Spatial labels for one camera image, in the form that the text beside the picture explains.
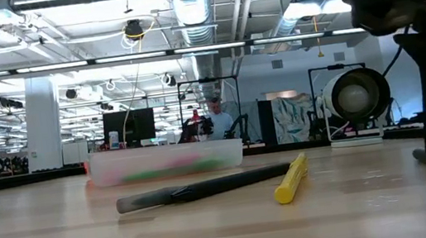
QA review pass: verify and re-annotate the teal and white tarp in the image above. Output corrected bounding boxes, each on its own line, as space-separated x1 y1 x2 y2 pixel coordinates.
270 92 321 145

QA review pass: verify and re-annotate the white cabinet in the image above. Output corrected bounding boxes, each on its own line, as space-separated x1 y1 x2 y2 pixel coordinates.
60 139 92 167

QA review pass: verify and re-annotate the yellow highlighter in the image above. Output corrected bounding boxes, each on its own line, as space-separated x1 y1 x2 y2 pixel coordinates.
268 152 314 207

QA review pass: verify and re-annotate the black upright panel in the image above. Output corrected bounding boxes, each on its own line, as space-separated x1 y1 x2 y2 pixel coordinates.
256 98 279 148

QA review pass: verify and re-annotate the white canister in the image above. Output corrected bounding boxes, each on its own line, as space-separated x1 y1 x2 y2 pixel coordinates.
107 130 122 151

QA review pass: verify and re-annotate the black monitor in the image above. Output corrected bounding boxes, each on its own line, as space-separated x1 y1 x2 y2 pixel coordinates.
100 106 159 151

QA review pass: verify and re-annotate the white pillar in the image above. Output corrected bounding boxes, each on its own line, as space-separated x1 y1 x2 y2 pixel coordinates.
17 74 69 174

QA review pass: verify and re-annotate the long ceiling light strip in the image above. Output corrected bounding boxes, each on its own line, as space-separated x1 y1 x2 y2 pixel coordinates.
0 18 369 84

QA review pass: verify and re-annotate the yellow hanging cord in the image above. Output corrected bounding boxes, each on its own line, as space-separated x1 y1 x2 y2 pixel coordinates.
311 15 324 59

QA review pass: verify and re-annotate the long black pen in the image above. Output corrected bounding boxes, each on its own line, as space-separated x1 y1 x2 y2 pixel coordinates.
167 161 295 206

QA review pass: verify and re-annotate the clear supply box orange lid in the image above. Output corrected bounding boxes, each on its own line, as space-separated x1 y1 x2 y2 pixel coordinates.
82 131 247 191

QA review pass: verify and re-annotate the black ceiling camera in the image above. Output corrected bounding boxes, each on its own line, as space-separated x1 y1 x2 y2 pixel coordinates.
122 18 146 43

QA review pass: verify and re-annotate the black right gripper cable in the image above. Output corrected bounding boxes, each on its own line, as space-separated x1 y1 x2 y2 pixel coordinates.
376 26 419 79

